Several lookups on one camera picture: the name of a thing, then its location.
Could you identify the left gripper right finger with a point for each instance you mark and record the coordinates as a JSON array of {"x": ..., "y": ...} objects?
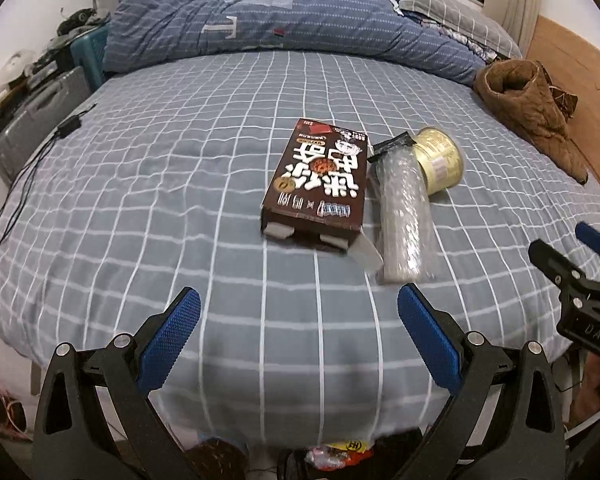
[{"x": 465, "y": 364}]

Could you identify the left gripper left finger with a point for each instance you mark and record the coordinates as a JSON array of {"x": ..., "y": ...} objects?
[{"x": 133, "y": 370}]

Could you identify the bubble wrap roll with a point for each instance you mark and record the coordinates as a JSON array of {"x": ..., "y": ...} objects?
[{"x": 407, "y": 240}]

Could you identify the black patterned packet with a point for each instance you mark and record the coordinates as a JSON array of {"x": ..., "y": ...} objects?
[{"x": 403, "y": 140}]

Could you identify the person's right hand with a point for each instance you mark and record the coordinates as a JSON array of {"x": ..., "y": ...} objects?
[{"x": 586, "y": 403}]

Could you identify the yellow snack wrapper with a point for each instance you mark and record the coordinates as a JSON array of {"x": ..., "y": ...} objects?
[{"x": 330, "y": 457}]

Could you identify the brown fleece garment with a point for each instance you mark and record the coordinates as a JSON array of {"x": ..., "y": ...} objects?
[{"x": 521, "y": 95}]

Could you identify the brown snack box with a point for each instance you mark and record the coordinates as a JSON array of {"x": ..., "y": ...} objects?
[{"x": 317, "y": 192}]

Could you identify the grey checked bed sheet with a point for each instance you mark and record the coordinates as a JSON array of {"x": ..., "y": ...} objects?
[{"x": 161, "y": 187}]

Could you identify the grey hard suitcase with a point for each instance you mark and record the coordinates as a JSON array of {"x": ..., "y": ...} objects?
[{"x": 37, "y": 117}]

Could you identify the grey checked pillow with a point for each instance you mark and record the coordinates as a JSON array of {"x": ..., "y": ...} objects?
[{"x": 459, "y": 17}]

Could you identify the teal plastic crate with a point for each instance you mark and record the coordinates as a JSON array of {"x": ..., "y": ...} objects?
[{"x": 88, "y": 52}]

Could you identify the blue striped duvet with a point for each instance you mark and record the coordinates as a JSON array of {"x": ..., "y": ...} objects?
[{"x": 147, "y": 32}]

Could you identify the wooden bed frame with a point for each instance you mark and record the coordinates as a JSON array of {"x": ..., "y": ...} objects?
[{"x": 574, "y": 65}]

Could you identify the black charger with cable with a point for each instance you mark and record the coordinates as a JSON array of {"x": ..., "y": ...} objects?
[{"x": 25, "y": 178}]

